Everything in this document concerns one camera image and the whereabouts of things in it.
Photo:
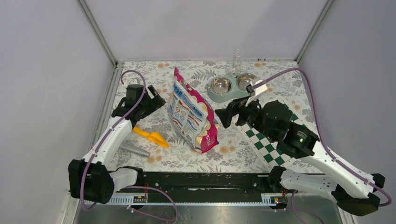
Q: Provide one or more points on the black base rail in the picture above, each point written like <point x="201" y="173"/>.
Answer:
<point x="204" y="187"/>

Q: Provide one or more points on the grey metal cylinder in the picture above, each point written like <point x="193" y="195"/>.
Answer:
<point x="134" y="150"/>

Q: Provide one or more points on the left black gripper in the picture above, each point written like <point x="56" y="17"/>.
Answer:
<point x="155" y="102"/>

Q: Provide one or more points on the clear plastic bottle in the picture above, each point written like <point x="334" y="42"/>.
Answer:
<point x="235" y="65"/>

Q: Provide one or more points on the green white checkerboard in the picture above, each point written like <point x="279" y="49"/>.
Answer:
<point x="269" y="155"/>

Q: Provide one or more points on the green double pet bowl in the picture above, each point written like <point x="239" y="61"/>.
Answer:
<point x="224" y="88"/>

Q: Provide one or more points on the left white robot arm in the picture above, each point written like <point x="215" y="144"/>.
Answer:
<point x="89" y="177"/>

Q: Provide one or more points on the orange plastic scoop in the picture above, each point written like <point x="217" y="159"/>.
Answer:
<point x="154" y="137"/>

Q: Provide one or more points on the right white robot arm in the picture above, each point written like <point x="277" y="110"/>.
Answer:
<point x="350" y="188"/>

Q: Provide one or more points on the pink pet food bag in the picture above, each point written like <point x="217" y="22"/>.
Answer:
<point x="192" y="116"/>

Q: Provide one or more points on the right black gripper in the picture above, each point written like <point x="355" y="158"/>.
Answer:
<point x="236" y="104"/>

